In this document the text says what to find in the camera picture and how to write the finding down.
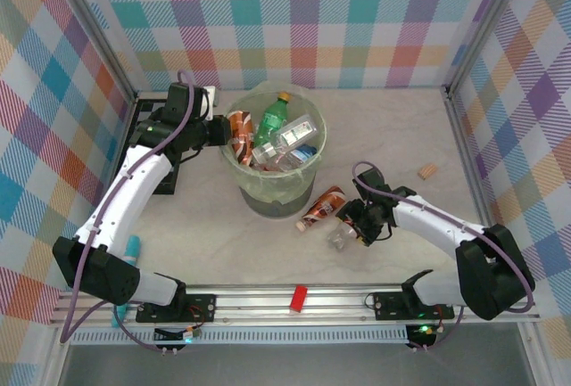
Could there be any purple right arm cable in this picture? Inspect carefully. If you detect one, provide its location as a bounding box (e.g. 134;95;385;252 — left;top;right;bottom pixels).
352;160;536;354

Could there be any white slotted cable duct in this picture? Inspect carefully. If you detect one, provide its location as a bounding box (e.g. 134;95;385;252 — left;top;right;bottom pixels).
70;325;411;346

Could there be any crushed blue red label bottle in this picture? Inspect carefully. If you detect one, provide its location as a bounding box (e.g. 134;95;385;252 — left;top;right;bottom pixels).
292;144;319;163

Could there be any brown label bottle beige cap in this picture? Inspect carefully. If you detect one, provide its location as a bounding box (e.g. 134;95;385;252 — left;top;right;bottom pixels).
295;185;347;232

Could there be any black controller board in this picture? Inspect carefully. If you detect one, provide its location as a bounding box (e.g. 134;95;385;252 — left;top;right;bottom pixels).
406;323;441;352
153;325;201;355

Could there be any black grey chessboard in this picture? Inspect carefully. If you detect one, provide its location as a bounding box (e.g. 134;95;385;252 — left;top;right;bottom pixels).
128;97;180;195

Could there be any grey mesh waste bin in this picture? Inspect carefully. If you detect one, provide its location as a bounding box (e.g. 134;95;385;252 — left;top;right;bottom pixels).
218;85;327;218

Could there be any red block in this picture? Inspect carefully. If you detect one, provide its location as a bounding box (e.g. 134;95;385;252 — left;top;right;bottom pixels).
289;285;310;315

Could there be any aluminium rail frame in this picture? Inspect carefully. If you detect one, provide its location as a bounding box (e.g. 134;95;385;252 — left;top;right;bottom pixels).
48;281;543;327

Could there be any clear bottle red label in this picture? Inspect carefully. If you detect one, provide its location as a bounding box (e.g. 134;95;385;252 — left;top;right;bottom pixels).
327;219;360;252

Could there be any crushed brown label bottle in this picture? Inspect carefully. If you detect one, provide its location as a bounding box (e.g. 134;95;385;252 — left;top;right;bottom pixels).
228;110;256;168

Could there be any green plastic bin liner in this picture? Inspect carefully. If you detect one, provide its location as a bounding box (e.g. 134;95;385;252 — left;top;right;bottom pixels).
217;84;327;205

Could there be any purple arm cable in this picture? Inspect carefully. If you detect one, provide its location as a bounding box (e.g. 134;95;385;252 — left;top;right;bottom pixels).
352;160;536;354
60;69;197;354

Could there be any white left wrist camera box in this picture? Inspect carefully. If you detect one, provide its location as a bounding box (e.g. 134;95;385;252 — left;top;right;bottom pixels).
191;86;221;120

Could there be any clear plastic bottle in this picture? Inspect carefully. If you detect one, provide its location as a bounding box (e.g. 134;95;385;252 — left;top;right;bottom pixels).
251;142;281;165

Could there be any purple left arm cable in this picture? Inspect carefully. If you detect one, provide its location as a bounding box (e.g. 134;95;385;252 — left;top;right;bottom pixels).
60;69;197;354

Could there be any green soda bottle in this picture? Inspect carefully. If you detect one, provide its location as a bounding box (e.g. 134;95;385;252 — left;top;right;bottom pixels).
252;92;294;146

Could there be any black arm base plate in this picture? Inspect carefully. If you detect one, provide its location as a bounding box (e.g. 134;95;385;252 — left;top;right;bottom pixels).
136;292;218;324
372;291;455;321

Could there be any aluminium corner post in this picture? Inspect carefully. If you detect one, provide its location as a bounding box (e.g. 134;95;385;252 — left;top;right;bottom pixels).
52;0;138;103
444;0;532;95

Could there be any teal tube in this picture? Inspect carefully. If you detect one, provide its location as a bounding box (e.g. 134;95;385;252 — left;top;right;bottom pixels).
112;234;143;329

